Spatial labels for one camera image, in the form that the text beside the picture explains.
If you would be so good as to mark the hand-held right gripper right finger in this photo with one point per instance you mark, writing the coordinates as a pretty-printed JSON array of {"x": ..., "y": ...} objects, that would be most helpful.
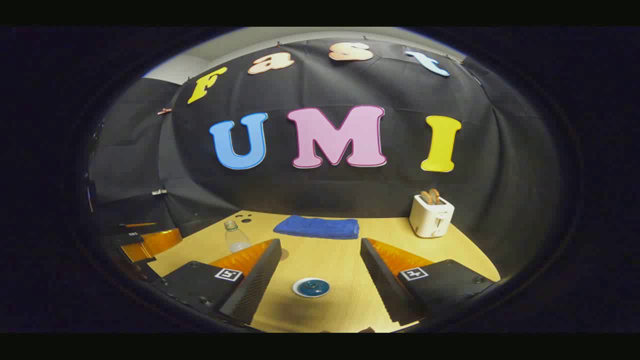
[{"x": 382, "y": 285}]

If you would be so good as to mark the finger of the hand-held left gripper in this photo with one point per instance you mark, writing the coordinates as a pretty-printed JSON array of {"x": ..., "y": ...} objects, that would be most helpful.
[
  {"x": 150, "y": 243},
  {"x": 137, "y": 225}
]

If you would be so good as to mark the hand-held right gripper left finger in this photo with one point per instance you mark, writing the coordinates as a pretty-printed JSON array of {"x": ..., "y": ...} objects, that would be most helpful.
[{"x": 255, "y": 285}]

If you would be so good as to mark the white teacup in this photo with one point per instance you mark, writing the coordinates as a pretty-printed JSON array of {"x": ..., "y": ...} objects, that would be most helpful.
[{"x": 295, "y": 288}]

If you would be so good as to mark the round translucent coaster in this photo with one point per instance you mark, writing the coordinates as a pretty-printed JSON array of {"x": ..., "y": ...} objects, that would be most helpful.
[{"x": 284, "y": 254}]

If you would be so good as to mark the clear plastic water bottle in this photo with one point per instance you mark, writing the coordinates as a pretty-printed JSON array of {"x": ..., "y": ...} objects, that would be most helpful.
[{"x": 235, "y": 241}]

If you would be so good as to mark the silver metal clip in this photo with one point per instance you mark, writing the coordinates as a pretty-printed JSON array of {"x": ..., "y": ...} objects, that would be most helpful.
[{"x": 159, "y": 191}]

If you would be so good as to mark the white toaster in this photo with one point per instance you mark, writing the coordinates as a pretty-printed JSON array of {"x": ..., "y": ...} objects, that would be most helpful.
[{"x": 430, "y": 220}]

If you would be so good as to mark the blue folded towel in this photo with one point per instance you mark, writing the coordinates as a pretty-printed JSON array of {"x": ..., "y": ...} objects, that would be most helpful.
[{"x": 317, "y": 227}]

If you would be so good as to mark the toast slice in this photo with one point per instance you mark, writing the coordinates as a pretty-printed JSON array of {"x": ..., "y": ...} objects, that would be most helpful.
[
  {"x": 425, "y": 198},
  {"x": 435, "y": 195}
]

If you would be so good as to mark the black backdrop cloth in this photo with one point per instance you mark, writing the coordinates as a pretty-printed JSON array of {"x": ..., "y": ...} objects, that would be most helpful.
[{"x": 350, "y": 190}]

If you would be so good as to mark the copper metal clip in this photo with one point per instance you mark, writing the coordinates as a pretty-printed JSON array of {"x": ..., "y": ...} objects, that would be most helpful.
[{"x": 164, "y": 111}]

